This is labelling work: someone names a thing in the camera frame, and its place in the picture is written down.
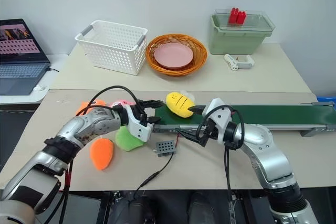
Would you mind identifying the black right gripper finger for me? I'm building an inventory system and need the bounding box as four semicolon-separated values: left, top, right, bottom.
177;129;202;144
188;105;209;115

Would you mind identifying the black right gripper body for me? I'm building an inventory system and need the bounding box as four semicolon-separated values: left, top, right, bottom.
197;115;219;148

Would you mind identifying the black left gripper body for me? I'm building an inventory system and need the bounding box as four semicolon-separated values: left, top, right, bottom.
130;100;150;128

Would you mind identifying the yellow bee plush toy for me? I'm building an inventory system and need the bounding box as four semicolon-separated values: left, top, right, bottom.
165;90;196;119

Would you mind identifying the pink plush toy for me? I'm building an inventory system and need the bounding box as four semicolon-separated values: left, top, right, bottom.
110;99;136;110

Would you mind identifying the green plush toy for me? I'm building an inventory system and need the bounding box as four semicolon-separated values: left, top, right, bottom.
115;125;145;153

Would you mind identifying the orange carrot plush toy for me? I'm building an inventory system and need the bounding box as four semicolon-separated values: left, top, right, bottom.
90;137;115;171

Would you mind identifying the green conveyor belt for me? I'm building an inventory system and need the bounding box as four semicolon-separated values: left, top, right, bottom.
151;101;336;138

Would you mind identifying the red toy block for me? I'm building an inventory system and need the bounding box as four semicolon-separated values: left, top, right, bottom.
236;10;247;25
227;6;239;25

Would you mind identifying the grey perforated control box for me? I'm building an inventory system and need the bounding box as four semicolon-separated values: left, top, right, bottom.
154;140;180;158

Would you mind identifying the orange woven basket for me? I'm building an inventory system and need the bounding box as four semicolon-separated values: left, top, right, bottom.
145;33;208;78

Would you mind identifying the pink plate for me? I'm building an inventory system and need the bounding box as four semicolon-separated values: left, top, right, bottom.
153;43;195;70

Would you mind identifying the white plastic clamp tool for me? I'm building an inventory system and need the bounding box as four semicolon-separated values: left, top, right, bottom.
224;53;256;72

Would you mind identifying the white perforated plastic basket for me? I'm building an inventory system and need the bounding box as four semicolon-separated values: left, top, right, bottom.
75;20;148;76

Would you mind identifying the pale green plastic bin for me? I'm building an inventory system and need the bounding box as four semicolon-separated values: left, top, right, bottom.
208;14;274;56

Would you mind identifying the clear plastic tray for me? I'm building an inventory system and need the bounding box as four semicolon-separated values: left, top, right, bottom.
214;8;276;31

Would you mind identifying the blue plastic crate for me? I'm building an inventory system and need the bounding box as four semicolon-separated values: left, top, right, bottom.
316;94;336;107

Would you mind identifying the dark open laptop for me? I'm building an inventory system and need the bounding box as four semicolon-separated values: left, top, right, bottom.
0;18;51;96

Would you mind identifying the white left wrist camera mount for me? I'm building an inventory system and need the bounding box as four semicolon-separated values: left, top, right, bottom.
123;104;154;143

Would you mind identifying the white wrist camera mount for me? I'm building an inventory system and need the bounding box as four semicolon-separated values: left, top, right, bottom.
201;98;238;144
123;104;154;143

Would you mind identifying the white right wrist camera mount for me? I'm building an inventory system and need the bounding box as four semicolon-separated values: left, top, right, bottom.
201;98;238;144

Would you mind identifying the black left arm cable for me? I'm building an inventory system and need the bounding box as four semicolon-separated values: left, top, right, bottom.
83;85;139;116

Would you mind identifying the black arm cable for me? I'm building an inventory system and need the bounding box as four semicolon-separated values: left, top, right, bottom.
83;85;139;116
196;104;246;224

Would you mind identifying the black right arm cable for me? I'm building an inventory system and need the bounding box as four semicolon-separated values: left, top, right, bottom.
196;104;246;224

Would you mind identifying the black control box cable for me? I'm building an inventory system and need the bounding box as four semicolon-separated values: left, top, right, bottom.
132;152;176;201

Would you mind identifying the red left arm cable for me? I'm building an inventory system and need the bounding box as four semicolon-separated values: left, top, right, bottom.
65;161;74;191

